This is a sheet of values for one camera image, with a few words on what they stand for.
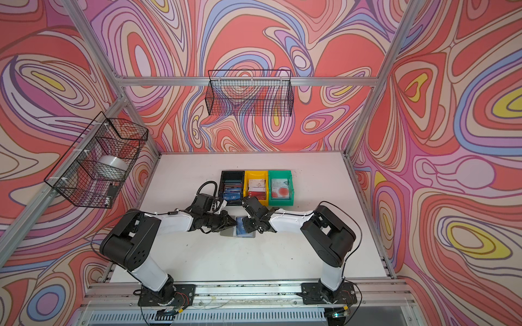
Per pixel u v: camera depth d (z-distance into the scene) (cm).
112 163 73
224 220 82
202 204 77
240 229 88
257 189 102
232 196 99
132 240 47
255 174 107
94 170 72
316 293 74
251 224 80
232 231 88
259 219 69
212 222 79
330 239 48
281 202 96
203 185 78
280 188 102
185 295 72
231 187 102
